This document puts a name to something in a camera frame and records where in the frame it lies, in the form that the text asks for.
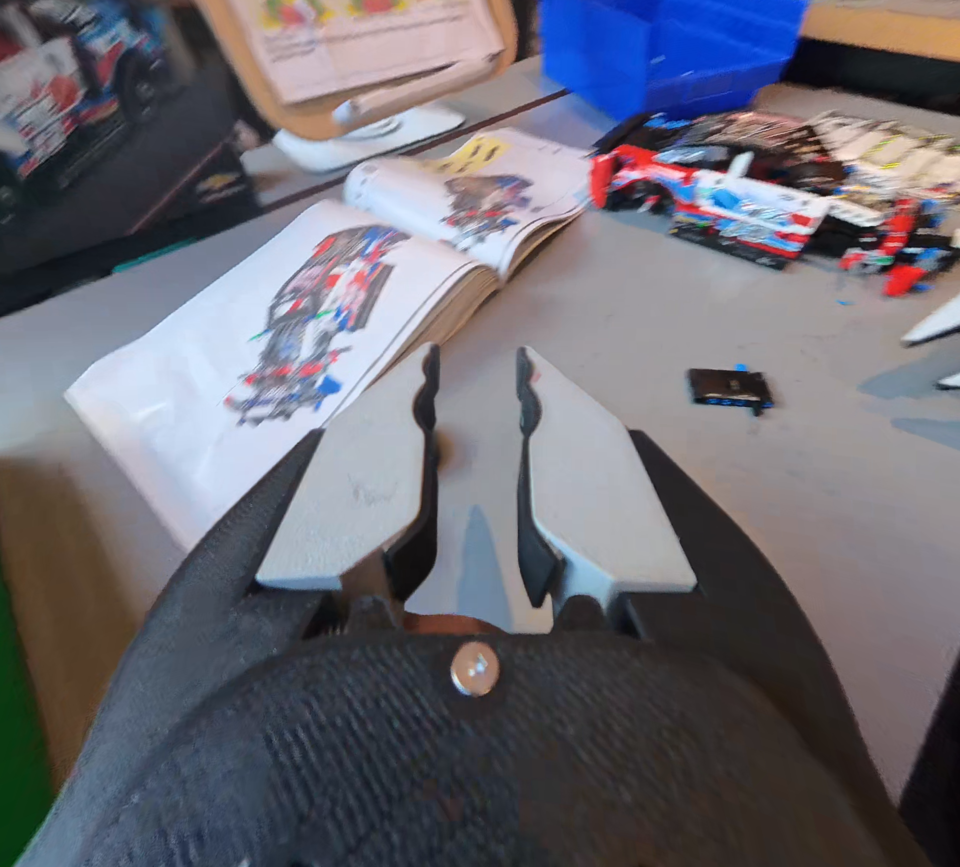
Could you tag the black toy car box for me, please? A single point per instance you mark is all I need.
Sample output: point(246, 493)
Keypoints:
point(90, 132)

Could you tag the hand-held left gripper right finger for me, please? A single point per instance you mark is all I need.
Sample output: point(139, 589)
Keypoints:
point(607, 507)

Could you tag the toy car chassis parts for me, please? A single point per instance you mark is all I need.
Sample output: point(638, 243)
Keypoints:
point(900, 244)

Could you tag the open instruction book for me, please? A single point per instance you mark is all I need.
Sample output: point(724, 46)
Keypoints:
point(225, 372)

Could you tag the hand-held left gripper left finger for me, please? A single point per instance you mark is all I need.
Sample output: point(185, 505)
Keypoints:
point(352, 499)

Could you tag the green plastic bin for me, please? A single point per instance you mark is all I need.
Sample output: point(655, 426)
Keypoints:
point(22, 732)

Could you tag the light grey desk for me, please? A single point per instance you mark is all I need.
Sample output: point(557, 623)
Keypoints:
point(675, 469)

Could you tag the white printed plastic bag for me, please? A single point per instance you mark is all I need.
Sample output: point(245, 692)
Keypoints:
point(892, 154)

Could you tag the white tablet stand base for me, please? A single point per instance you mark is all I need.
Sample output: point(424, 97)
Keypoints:
point(360, 139)

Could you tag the printed instruction sheet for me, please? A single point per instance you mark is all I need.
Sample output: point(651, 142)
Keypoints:
point(337, 19)

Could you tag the plywood board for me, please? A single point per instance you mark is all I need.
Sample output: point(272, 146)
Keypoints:
point(315, 121)

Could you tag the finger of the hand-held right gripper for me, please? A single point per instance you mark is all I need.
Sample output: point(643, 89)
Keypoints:
point(951, 381)
point(934, 327)

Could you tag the wooden-edged background table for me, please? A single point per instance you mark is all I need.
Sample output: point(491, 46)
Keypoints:
point(862, 27)

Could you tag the red toy race car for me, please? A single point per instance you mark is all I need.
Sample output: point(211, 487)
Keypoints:
point(735, 207)

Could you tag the black brick assembly blue pins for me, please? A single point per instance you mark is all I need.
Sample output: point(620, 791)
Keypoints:
point(727, 383)

